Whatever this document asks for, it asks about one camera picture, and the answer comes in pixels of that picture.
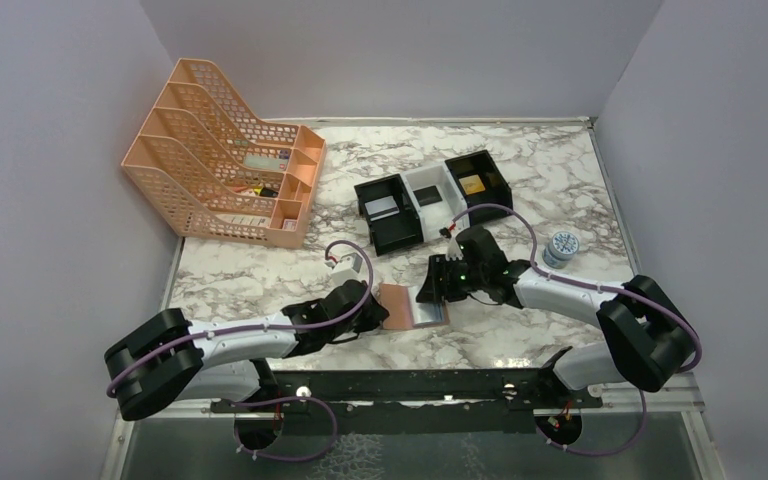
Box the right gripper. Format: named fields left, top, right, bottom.
left=416, top=253, right=486, bottom=303

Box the tan leather card holder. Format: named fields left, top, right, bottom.
left=377, top=283, right=450, bottom=331

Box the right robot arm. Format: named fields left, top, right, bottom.
left=415, top=226, right=698, bottom=407

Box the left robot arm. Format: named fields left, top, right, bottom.
left=104, top=280, right=389, bottom=421

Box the silver card in bin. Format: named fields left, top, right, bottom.
left=364, top=196, right=400, bottom=221

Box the black card in bin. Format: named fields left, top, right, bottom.
left=413, top=185, right=442, bottom=207

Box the gold card in bin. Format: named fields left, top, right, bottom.
left=458, top=175, right=487, bottom=196

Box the left black bin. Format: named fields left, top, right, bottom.
left=354, top=174, right=423, bottom=256

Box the black bin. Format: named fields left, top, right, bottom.
left=443, top=150, right=513, bottom=219
left=354, top=174, right=423, bottom=256

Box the white middle bin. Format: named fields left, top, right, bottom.
left=400, top=163, right=468, bottom=243

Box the right black bin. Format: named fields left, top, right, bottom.
left=443, top=150, right=513, bottom=219

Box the small blue white jar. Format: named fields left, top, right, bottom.
left=542, top=231, right=580, bottom=269

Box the orange plastic file organizer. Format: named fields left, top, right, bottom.
left=121, top=58, right=327, bottom=249

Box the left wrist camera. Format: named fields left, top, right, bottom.
left=326, top=253, right=364, bottom=287

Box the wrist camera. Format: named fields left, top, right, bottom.
left=439, top=223, right=464, bottom=261
left=326, top=253, right=364, bottom=287

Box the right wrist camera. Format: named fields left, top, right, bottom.
left=439, top=223, right=464, bottom=261

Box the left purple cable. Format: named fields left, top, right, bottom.
left=105, top=239, right=376, bottom=464

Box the purple cable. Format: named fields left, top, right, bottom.
left=105, top=239, right=376, bottom=464
left=438, top=203, right=703, bottom=460

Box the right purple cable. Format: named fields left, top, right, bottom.
left=438, top=203, right=703, bottom=460

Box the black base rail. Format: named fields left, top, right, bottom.
left=118, top=367, right=703, bottom=439

